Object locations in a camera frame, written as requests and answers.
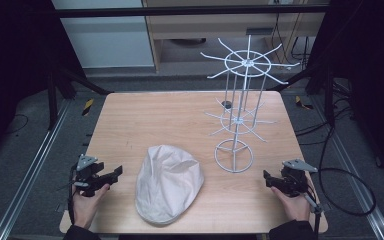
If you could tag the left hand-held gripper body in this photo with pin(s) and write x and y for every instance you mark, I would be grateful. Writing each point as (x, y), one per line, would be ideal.
(88, 176)

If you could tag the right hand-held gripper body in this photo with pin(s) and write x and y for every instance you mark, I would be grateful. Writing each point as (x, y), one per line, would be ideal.
(291, 178)

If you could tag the white cap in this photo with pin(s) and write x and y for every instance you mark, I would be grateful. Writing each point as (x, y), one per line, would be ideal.
(167, 184)

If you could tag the person's right hand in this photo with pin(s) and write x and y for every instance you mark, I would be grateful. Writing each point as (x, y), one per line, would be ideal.
(291, 204)

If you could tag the person's left hand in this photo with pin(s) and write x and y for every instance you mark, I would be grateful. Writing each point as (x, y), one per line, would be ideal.
(87, 207)

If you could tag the yellow black striped tape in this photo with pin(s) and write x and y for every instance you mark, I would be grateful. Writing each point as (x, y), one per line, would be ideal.
(87, 106)
(302, 102)

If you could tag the black metal stand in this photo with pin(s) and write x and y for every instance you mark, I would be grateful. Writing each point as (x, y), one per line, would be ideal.
(56, 90)
(323, 86)

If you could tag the white cabinet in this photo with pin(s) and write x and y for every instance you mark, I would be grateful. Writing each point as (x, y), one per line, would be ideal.
(106, 36)

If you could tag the wooden shelf unit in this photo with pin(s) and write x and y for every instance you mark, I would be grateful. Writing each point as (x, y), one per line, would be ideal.
(213, 30)

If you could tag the black horizontal bar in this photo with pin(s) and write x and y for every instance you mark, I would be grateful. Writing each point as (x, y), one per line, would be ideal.
(190, 11)

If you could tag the aluminium floor rail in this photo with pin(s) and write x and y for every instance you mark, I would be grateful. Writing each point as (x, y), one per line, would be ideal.
(356, 173)
(30, 173)

